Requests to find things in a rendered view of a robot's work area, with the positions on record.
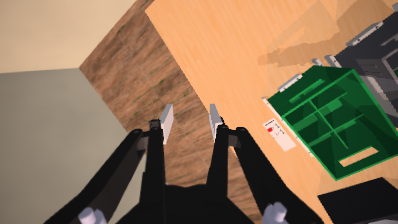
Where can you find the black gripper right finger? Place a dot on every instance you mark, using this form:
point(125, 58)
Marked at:
point(276, 202)

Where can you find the grey divided bottle crate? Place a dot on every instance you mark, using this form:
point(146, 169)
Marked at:
point(368, 58)

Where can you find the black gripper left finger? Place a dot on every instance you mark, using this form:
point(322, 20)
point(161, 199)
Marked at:
point(99, 199)

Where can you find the green plastic crate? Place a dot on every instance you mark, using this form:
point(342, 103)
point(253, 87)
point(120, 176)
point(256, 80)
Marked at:
point(372, 129)

